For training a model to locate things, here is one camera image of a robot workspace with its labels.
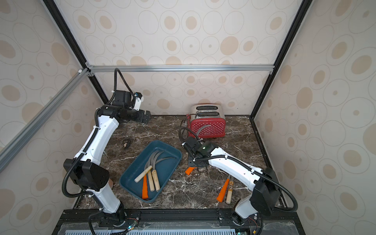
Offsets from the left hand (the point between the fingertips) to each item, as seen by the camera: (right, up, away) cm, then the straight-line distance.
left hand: (148, 112), depth 81 cm
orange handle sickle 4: (+41, -46, 0) cm, 61 cm away
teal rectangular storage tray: (+6, -35, +11) cm, 37 cm away
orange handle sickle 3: (+31, -8, +14) cm, 35 cm away
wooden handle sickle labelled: (+46, -41, +2) cm, 62 cm away
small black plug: (-21, -20, +19) cm, 35 cm away
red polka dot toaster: (+34, -4, +13) cm, 36 cm away
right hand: (+28, -27, 0) cm, 39 cm away
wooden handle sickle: (-5, -36, +2) cm, 36 cm away
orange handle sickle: (-1, -45, -1) cm, 45 cm away
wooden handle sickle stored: (+4, -39, 0) cm, 40 cm away
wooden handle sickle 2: (-1, -36, +6) cm, 36 cm away
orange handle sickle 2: (+23, -34, +9) cm, 42 cm away
